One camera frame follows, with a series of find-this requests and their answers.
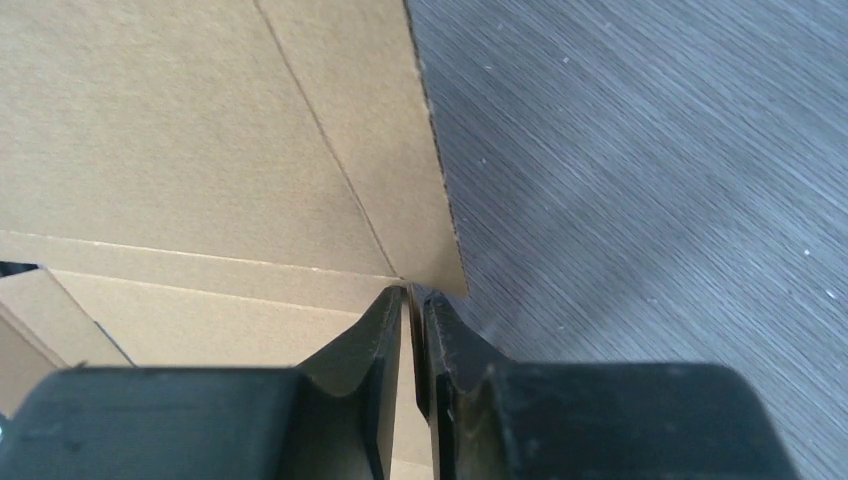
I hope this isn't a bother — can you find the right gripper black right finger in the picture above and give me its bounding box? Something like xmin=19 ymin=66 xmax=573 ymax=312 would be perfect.
xmin=422 ymin=293 xmax=798 ymax=479

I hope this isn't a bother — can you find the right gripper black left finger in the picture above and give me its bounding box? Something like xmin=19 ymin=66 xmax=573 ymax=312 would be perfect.
xmin=1 ymin=286 xmax=405 ymax=479

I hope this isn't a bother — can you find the brown cardboard box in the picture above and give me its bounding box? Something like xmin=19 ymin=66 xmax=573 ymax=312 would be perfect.
xmin=1 ymin=1 xmax=468 ymax=479

